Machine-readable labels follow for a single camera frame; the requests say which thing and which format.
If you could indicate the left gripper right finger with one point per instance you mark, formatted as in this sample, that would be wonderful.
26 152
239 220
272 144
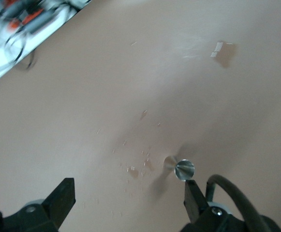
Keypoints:
194 200

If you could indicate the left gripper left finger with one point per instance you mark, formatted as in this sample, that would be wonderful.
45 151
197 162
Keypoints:
60 200

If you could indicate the steel double jigger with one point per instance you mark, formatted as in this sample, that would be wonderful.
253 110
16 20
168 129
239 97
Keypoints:
183 170

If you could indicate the small liquid spill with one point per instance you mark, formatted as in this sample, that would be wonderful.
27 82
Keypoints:
133 172

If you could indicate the large liquid puddle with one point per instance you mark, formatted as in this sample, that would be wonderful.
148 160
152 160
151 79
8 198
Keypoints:
226 56

